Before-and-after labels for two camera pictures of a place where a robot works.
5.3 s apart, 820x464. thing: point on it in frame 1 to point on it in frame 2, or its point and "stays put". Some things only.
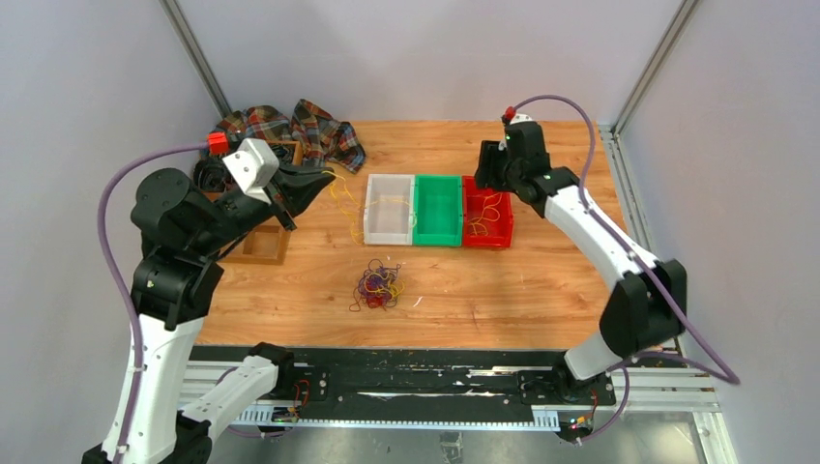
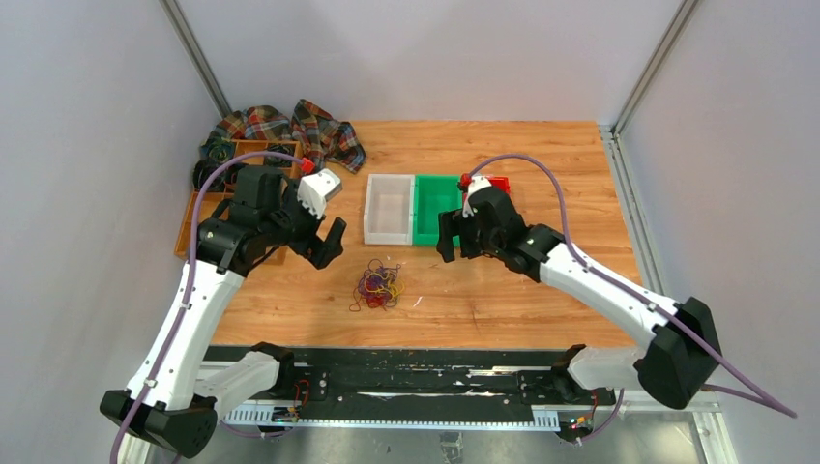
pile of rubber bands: [379, 286] stays put
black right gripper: [484, 177] to [453, 223]
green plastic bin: [438, 210] stays put
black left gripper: [297, 187] to [310, 246]
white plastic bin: [389, 210] stays put
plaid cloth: [323, 137] stays put
